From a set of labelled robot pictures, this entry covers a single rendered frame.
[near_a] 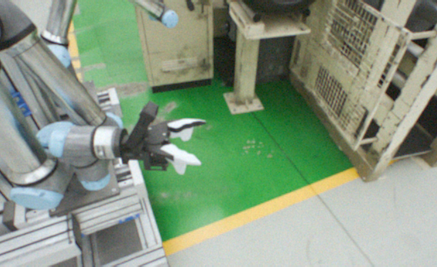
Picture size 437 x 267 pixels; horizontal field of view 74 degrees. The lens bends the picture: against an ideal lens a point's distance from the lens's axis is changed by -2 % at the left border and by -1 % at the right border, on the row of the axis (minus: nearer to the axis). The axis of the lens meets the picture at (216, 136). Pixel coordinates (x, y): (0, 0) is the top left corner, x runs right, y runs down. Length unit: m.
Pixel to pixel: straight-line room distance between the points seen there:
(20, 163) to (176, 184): 1.23
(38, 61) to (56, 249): 0.61
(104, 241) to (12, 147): 0.88
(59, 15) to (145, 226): 1.00
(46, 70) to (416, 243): 1.89
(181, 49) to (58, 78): 1.70
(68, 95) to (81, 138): 0.14
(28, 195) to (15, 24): 0.40
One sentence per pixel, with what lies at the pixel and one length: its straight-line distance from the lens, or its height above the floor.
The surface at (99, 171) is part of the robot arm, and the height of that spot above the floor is 0.96.
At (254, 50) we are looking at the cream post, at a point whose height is 0.50.
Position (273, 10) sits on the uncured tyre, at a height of 0.95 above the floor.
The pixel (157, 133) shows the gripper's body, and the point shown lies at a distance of 0.68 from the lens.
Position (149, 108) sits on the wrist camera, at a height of 1.15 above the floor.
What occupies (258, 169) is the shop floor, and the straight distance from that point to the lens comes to 1.99.
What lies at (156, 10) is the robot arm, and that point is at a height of 1.03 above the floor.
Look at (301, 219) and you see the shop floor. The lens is 1.83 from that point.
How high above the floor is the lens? 1.54
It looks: 45 degrees down
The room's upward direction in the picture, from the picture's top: straight up
